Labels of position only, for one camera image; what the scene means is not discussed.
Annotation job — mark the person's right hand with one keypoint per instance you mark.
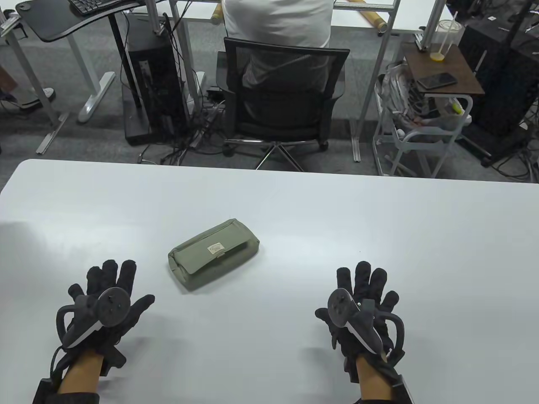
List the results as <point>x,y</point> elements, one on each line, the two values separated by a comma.
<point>366,277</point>

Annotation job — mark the person's left hand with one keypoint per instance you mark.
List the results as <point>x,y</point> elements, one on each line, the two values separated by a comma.
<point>122,277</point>

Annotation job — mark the green fabric pencil case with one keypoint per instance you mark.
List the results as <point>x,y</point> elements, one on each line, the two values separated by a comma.
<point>210,261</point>

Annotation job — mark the person's right forearm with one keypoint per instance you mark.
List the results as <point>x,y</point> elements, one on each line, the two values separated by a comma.
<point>372,378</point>

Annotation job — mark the black tracking controller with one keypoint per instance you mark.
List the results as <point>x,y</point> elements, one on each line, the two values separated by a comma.
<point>366,328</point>
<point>111,309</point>

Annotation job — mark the black sensor module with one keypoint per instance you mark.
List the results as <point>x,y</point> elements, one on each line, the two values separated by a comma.
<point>400,385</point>
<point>44,391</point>

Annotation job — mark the clear plastic bag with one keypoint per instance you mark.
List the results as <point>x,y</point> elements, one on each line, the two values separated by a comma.
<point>393,90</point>

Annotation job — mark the black mesh office chair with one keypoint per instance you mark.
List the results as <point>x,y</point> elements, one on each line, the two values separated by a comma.
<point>286,105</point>

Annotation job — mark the yellow green marker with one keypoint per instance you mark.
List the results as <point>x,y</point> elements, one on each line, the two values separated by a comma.
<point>457,108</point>

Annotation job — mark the white sneaker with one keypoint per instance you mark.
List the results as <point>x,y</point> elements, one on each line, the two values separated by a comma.
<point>38,96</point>

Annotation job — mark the black smartphone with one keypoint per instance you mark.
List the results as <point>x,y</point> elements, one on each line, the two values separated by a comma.
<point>438,80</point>

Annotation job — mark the black computer tower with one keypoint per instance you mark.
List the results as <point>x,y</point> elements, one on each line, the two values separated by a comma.
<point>147,63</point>

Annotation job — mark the brown top side table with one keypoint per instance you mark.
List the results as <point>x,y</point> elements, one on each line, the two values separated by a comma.
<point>454,67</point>

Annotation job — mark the large black equipment case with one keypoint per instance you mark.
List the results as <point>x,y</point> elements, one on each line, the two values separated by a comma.
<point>505,84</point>

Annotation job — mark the clear plastic cup with straw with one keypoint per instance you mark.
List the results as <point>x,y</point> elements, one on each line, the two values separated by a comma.
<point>446,38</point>

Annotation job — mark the cardboard tube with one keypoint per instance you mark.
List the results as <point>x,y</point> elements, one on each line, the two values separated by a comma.
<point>372,19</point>
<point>217,14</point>

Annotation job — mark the black curved desk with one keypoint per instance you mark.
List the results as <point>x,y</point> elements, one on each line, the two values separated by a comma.
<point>50,21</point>

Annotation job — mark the black keyboard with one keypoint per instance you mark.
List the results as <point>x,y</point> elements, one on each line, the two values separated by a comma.
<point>88,5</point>

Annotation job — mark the aluminium frame post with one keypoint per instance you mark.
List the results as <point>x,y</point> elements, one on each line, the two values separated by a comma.
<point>433,21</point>
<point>156,17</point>

